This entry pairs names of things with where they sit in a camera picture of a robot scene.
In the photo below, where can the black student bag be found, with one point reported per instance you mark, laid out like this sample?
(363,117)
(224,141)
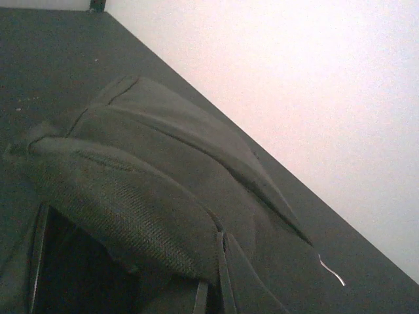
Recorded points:
(142,202)

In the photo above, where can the left black frame post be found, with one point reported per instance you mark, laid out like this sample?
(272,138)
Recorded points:
(97,6)

